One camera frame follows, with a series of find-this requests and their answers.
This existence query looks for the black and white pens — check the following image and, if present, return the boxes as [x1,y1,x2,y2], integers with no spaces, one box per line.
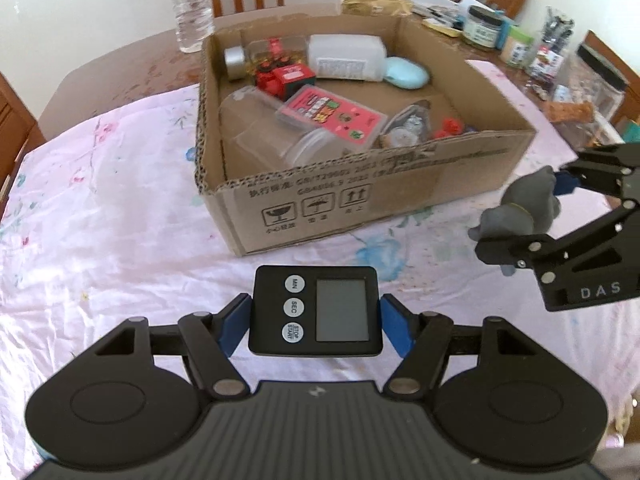
[415,4,462,24]

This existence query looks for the cardboard box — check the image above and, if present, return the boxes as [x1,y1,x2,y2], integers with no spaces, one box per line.
[195,12,537,257]

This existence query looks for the clear water bottle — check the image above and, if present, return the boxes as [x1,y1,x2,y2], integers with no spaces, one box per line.
[167,0,217,54]

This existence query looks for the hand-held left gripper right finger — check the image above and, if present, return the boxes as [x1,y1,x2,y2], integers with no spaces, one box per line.
[379,295,532,396]

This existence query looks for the yellow notepad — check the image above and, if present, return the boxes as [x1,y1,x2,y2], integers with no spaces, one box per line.
[425,17,464,39]

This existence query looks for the white plastic bottle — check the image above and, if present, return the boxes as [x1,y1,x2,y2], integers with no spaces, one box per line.
[306,34,388,82]

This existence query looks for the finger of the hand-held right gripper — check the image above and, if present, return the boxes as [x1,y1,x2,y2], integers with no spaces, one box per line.
[552,142,640,201]
[472,197,640,282]

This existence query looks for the light blue oval case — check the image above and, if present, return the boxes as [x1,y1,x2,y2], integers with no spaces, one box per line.
[382,56,431,90]

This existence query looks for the clear plastic jar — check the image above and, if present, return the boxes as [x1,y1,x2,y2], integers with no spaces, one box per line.
[220,86,351,167]

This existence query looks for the black-lidded seed jar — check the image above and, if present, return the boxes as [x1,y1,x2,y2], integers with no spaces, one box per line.
[462,5,505,51]

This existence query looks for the gold tissue packet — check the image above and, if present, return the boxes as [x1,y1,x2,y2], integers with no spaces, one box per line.
[340,0,416,17]

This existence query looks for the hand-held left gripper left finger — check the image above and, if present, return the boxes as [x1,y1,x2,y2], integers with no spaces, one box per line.
[95,294,253,401]

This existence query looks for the dark blister pack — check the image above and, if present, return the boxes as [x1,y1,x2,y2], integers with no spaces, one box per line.
[379,102,436,149]

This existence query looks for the bag of black clips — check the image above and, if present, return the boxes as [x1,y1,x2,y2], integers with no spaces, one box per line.
[530,6,576,86]

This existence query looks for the grey elephant toy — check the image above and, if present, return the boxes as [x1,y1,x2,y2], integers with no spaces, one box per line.
[468,166,564,277]

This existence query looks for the small red toy piece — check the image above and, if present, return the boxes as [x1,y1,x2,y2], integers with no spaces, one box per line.
[432,117,464,139]

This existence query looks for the pink playing card case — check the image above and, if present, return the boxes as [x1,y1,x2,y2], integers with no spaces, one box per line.
[275,85,389,150]

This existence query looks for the large clear black-lidded jar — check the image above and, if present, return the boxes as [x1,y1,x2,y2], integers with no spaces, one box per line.
[542,42,631,150]

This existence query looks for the green-lidded toothpick container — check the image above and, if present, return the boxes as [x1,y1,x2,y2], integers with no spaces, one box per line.
[500,25,536,69]

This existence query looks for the black digital timer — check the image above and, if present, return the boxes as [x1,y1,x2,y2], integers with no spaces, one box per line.
[248,265,384,357]

